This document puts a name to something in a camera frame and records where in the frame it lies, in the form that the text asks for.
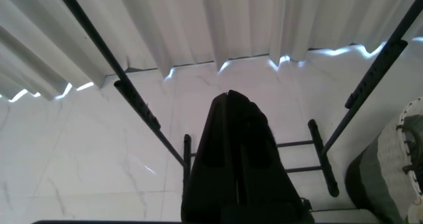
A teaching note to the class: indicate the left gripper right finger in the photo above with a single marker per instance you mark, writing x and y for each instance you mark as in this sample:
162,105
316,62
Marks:
264,191

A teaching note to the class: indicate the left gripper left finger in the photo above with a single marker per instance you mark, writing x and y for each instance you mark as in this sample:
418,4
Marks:
211,191

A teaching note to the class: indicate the black clothes rack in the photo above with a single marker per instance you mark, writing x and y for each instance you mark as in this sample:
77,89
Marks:
132,95

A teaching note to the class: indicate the white laundry basket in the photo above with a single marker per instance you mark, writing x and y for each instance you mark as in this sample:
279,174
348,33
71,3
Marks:
390,151

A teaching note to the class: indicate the white curtain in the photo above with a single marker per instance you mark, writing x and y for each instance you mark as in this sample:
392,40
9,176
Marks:
198,19

